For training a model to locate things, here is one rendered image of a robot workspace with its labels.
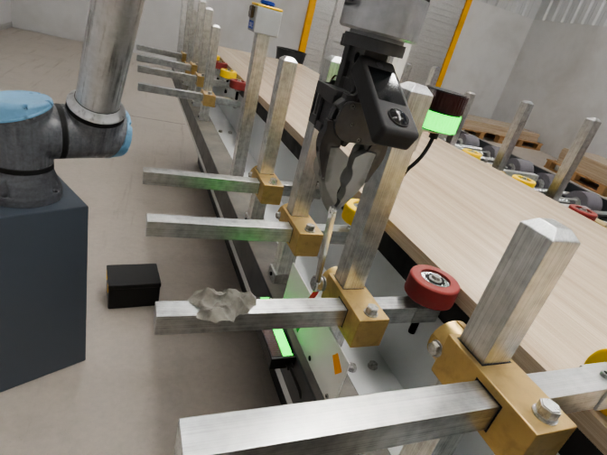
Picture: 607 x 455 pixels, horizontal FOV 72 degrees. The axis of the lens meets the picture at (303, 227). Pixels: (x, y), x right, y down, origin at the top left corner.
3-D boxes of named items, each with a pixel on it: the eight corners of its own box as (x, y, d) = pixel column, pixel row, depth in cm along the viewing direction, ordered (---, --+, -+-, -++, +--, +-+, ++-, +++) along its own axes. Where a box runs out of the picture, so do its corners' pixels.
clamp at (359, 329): (350, 348, 60) (359, 320, 57) (315, 290, 70) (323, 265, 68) (382, 346, 62) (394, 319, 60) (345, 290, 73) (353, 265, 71)
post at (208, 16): (192, 110, 213) (206, 6, 193) (191, 108, 216) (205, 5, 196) (200, 111, 215) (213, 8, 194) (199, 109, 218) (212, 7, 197)
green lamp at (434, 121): (427, 130, 53) (434, 113, 52) (403, 117, 58) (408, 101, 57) (464, 136, 55) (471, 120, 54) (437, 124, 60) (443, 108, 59)
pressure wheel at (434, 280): (404, 350, 66) (431, 291, 61) (379, 317, 72) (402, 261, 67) (443, 347, 69) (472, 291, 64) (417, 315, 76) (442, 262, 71)
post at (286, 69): (246, 242, 113) (284, 56, 93) (243, 236, 116) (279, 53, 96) (257, 243, 115) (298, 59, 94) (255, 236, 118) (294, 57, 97)
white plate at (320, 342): (328, 412, 64) (347, 364, 60) (280, 303, 85) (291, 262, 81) (331, 412, 64) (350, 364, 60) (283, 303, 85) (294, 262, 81)
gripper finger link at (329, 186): (317, 196, 59) (335, 132, 55) (333, 215, 55) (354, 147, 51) (297, 194, 58) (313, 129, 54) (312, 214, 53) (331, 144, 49)
